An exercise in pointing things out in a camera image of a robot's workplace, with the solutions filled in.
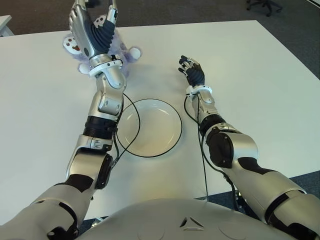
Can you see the robot left arm silver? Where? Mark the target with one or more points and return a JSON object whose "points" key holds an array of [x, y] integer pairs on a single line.
{"points": [[87, 160]]}

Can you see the black office chair base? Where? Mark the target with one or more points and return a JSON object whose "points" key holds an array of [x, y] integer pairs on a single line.
{"points": [[264, 5]]}

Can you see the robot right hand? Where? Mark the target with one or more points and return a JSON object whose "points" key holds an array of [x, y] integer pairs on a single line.
{"points": [[196, 76]]}

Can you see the white plate black rim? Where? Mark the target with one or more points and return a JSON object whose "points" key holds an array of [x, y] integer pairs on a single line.
{"points": [[157, 130]]}

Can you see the silver robot torso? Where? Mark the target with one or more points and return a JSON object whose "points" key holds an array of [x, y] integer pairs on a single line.
{"points": [[175, 220]]}

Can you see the robot right arm silver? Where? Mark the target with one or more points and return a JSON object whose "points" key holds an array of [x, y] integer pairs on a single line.
{"points": [[245, 150]]}

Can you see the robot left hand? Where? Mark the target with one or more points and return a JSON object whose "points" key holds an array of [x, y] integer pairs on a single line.
{"points": [[85, 37]]}

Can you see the purple plush bunny doll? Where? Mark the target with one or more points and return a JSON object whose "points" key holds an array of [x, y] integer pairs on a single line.
{"points": [[72, 46]]}

